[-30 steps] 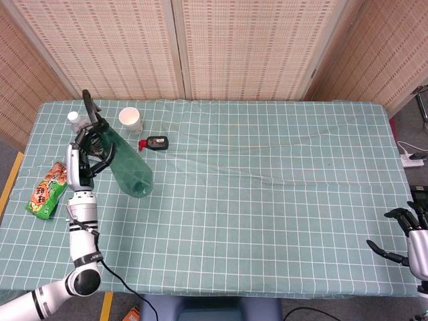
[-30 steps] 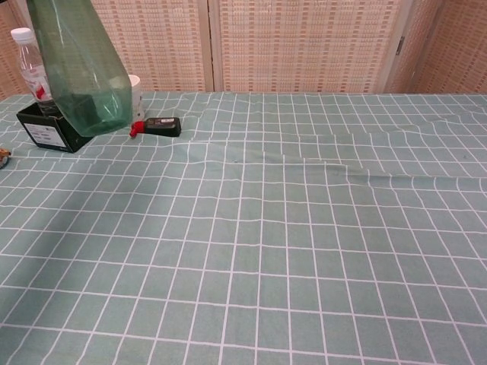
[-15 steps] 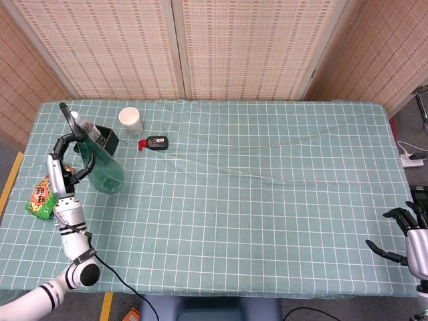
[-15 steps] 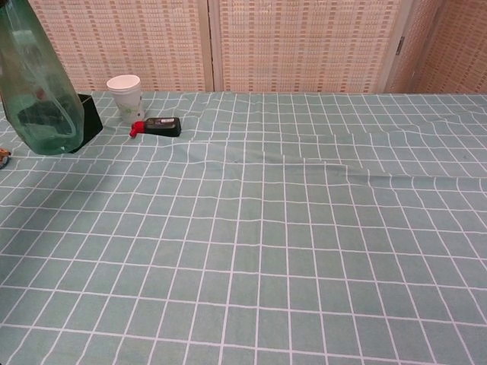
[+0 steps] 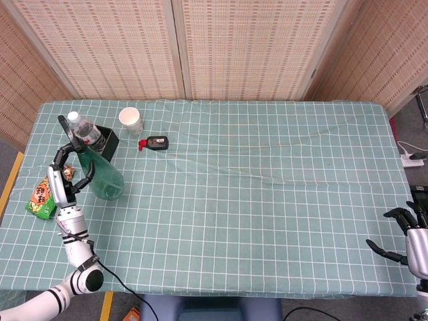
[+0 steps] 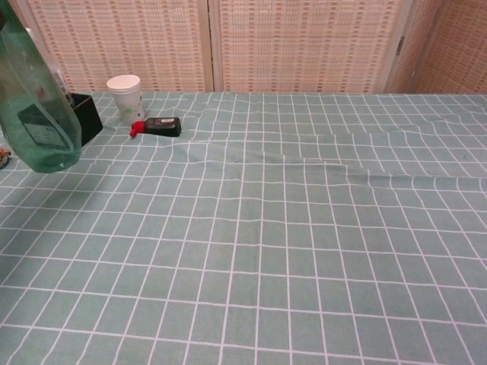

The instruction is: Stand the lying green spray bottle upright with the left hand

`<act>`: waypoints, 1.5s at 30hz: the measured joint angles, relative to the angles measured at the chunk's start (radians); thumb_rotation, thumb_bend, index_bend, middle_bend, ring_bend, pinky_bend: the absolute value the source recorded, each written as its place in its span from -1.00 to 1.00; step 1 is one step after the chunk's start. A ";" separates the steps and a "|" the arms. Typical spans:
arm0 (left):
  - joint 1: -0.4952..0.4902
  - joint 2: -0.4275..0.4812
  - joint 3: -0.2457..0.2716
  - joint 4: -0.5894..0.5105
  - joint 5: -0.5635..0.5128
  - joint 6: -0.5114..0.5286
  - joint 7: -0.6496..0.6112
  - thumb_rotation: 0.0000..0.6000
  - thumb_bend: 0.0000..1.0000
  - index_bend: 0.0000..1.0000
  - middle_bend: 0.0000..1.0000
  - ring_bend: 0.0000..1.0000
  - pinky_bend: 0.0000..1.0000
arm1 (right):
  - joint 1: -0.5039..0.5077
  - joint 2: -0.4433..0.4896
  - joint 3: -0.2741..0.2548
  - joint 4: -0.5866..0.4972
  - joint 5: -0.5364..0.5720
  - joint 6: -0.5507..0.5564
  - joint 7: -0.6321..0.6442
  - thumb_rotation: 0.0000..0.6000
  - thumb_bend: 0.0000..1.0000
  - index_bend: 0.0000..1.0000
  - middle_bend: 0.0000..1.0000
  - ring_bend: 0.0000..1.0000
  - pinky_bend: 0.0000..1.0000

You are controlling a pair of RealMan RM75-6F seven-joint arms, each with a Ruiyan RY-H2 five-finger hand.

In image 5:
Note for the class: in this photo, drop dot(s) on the white paper cup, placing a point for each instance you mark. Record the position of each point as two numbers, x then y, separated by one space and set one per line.
132 120

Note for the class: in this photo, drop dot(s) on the blue padded seat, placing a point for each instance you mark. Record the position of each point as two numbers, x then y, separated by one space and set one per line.
210 309

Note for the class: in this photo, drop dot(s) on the green orange snack bag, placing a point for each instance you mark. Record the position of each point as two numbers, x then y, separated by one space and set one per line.
36 200

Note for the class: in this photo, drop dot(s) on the metal chair leg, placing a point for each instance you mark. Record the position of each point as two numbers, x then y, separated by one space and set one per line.
422 103

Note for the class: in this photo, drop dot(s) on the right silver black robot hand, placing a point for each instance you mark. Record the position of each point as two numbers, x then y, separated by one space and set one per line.
419 250

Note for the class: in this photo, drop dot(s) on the black square box holder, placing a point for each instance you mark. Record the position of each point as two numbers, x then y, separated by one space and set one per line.
113 142

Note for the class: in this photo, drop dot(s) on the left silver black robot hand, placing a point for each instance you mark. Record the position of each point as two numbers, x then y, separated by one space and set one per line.
58 187

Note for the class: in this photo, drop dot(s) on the white power strip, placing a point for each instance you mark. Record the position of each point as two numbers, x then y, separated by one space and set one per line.
409 162

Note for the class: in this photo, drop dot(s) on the yellow floor tape strip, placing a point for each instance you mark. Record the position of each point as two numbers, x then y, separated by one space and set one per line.
11 177
106 307

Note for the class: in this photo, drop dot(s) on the bamboo folding screen panel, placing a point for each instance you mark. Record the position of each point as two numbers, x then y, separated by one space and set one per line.
20 83
384 60
110 50
254 50

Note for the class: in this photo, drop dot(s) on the small black red-capped bottle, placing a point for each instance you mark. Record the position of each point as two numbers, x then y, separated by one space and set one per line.
157 142

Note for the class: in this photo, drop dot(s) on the orange box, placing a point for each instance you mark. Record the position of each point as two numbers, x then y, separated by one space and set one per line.
132 314

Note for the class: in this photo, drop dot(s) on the black device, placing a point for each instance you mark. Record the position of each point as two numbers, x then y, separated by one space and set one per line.
420 192

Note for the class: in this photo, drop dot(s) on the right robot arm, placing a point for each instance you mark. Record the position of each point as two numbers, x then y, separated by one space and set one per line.
423 287

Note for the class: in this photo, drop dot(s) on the green spray bottle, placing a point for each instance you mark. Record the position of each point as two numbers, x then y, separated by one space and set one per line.
107 180

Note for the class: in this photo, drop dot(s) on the clear plastic water bottle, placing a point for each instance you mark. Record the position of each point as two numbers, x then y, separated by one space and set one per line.
87 128

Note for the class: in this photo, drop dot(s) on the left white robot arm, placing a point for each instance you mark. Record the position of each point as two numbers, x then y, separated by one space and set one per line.
75 247

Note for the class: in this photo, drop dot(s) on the green checked tablecloth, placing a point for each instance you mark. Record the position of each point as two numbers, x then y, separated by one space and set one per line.
250 200

